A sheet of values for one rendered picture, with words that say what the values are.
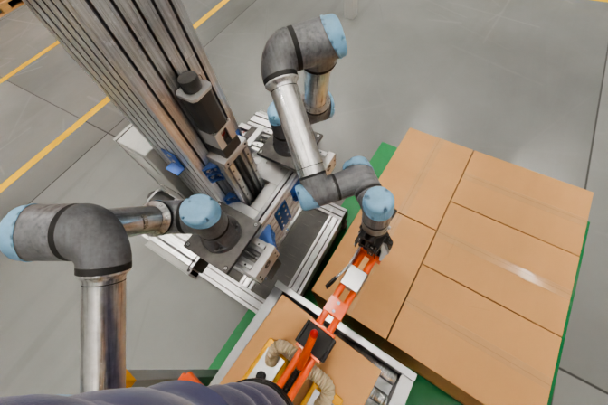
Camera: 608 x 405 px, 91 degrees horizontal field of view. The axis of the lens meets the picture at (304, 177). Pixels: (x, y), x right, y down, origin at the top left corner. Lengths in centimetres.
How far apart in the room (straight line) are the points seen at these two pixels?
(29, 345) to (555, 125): 426
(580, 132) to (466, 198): 159
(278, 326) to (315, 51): 89
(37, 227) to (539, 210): 198
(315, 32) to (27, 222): 74
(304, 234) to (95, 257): 151
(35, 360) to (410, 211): 260
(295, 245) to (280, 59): 142
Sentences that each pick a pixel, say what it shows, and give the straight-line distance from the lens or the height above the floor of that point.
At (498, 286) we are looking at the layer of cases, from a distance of 172.
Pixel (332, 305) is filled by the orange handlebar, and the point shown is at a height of 109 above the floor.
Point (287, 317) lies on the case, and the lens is 116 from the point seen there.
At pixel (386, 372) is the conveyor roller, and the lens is 154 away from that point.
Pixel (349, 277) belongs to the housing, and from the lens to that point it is 102.
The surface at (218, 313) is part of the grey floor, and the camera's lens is 227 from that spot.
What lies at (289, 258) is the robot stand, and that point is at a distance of 200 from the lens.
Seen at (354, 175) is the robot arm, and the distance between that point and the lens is 79.
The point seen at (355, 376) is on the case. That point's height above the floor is 95.
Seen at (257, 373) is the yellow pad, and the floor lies 100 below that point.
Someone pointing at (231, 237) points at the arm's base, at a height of 109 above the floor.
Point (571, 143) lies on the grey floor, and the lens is 315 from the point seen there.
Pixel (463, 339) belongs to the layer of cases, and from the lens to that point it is 162.
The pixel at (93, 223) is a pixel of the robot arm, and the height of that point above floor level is 161.
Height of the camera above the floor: 208
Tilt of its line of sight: 56 degrees down
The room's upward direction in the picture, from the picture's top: 13 degrees counter-clockwise
